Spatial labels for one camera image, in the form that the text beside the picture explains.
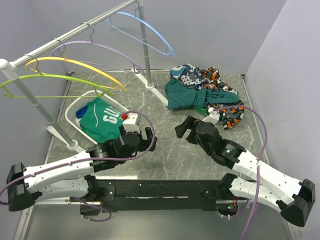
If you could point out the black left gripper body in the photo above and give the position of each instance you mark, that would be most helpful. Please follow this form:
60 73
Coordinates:
122 131

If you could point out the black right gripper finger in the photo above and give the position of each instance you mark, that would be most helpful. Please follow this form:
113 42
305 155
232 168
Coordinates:
192 138
190 123

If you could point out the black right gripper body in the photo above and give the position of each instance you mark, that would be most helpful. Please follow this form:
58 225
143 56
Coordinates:
209 150

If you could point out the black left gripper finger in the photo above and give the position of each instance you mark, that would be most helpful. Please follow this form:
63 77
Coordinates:
145 143
146 133

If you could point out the teal green shorts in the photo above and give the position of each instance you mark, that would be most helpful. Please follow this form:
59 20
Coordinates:
180 96

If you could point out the light blue hanger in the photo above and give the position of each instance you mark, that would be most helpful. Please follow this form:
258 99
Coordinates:
146 28

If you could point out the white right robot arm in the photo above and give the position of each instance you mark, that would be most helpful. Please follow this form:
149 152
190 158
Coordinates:
291 197

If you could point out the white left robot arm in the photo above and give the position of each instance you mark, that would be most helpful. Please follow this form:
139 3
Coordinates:
73 176

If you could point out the purple hanger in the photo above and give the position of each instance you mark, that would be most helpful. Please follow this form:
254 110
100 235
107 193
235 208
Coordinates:
95 54

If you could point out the lime green hanger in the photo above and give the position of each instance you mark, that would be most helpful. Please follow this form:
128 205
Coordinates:
98 89

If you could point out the green plastic tray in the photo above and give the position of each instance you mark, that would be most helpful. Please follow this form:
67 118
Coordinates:
200 110

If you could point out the green jersey shirt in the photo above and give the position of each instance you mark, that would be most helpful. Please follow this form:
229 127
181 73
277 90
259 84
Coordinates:
101 121

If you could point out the colourful patterned clothes pile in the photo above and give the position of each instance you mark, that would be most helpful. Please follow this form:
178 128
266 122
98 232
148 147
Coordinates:
230 114

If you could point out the blue garment in basket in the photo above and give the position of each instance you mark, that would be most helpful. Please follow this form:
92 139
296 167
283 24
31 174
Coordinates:
81 112

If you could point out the white laundry basket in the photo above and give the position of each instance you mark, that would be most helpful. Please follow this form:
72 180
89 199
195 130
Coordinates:
70 113

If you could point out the silver clothes rack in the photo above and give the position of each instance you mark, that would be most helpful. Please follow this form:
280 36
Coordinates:
131 8

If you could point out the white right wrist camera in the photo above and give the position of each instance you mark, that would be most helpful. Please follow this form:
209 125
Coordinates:
213 116

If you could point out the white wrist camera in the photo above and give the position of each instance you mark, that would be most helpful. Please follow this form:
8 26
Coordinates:
213 116
131 122

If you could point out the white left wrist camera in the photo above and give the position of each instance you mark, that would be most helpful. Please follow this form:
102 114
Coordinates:
131 122

